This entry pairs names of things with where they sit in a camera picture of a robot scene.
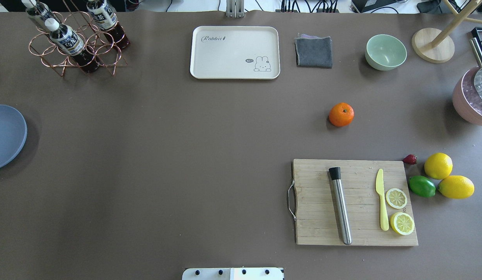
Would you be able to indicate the orange mandarin fruit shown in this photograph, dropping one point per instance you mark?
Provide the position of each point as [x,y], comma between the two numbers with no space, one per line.
[342,114]

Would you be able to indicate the blue round plate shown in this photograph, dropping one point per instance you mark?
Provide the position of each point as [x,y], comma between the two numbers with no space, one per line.
[13,133]

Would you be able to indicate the cream rabbit tray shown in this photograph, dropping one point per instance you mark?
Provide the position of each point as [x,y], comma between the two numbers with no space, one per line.
[235,52]

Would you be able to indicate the steel muddler black tip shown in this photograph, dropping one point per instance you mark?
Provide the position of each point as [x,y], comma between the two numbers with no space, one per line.
[343,222]

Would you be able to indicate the grey folded cloth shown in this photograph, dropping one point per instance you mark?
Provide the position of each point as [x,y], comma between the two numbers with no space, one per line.
[314,51]

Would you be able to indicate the wooden cutting board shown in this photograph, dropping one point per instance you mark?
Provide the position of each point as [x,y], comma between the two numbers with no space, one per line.
[316,216]

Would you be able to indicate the lemon half upper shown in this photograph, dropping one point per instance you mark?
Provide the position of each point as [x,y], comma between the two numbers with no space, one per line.
[396,198]

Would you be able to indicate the lemon half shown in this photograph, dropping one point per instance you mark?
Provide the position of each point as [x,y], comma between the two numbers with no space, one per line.
[402,223]
[396,198]

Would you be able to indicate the green bowl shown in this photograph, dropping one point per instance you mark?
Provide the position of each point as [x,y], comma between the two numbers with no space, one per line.
[385,52]

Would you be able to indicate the red strawberry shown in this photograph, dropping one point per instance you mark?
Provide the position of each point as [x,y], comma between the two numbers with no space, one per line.
[411,159]

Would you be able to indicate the lemon half lower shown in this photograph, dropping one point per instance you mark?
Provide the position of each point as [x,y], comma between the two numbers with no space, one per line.
[402,223]

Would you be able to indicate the green lime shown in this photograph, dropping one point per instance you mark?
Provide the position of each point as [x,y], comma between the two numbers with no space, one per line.
[422,186]

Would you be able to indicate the tea bottle right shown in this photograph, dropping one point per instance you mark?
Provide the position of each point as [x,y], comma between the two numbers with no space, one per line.
[106,19]

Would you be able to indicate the tea bottle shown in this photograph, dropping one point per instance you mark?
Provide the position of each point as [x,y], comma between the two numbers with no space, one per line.
[72,45]
[38,13]
[106,19]

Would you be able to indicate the whole lemon upper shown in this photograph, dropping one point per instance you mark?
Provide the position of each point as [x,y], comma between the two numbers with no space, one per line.
[438,166]

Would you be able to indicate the whole lemon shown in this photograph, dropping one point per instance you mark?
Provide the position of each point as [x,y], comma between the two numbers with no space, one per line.
[456,187]
[438,166]

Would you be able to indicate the tea bottle front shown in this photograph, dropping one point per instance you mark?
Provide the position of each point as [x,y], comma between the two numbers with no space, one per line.
[72,45]

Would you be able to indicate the wooden cup stand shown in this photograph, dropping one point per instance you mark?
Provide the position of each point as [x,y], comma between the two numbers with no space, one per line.
[435,45]

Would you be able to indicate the whole lemon lower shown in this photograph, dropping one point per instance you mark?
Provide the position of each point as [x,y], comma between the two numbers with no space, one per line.
[456,187]

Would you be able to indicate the pink bowl with ice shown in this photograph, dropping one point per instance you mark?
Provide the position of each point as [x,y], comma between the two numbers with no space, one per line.
[466,99]

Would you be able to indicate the tea bottle left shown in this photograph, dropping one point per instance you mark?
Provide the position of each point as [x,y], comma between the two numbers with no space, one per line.
[38,13]

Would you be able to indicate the steel ice scoop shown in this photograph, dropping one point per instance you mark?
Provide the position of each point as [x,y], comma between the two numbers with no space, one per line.
[477,80]

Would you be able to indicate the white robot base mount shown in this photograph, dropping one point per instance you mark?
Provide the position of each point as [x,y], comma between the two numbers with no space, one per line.
[242,273]

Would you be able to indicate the copper wire bottle rack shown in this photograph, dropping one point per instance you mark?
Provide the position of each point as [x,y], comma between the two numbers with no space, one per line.
[86,40]

